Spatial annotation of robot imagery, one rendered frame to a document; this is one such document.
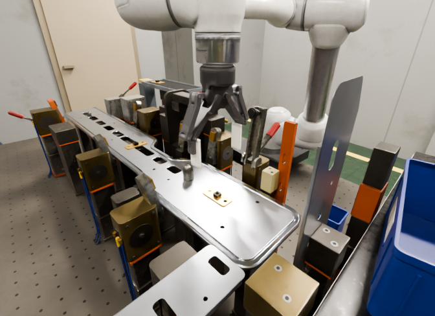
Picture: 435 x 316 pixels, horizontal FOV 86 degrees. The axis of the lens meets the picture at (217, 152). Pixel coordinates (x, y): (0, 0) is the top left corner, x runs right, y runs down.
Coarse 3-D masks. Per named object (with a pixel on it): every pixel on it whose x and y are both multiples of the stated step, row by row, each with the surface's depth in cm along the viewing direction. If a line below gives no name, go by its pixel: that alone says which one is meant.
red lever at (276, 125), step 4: (276, 124) 72; (272, 128) 72; (276, 128) 72; (268, 132) 71; (272, 132) 71; (268, 136) 71; (272, 136) 71; (264, 140) 71; (268, 140) 71; (264, 144) 70; (260, 148) 70; (252, 152) 70; (252, 156) 69; (248, 160) 69
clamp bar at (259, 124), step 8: (248, 112) 62; (256, 112) 61; (264, 112) 63; (256, 120) 65; (264, 120) 64; (256, 128) 66; (248, 136) 67; (256, 136) 65; (248, 144) 68; (256, 144) 66; (248, 152) 69; (256, 152) 67
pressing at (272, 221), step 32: (96, 128) 110; (128, 128) 110; (128, 160) 82; (160, 192) 65; (192, 192) 65; (224, 192) 65; (256, 192) 65; (192, 224) 55; (224, 224) 54; (256, 224) 54; (288, 224) 54; (256, 256) 46
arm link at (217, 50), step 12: (204, 36) 43; (216, 36) 42; (228, 36) 42; (240, 36) 45; (204, 48) 44; (216, 48) 43; (228, 48) 43; (204, 60) 45; (216, 60) 44; (228, 60) 44
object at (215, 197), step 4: (208, 188) 66; (212, 188) 66; (204, 192) 64; (208, 192) 64; (212, 192) 64; (220, 192) 63; (208, 196) 63; (212, 196) 63; (216, 196) 62; (220, 196) 63; (224, 196) 63; (216, 200) 61; (220, 200) 61; (228, 200) 61; (220, 204) 60; (224, 204) 60
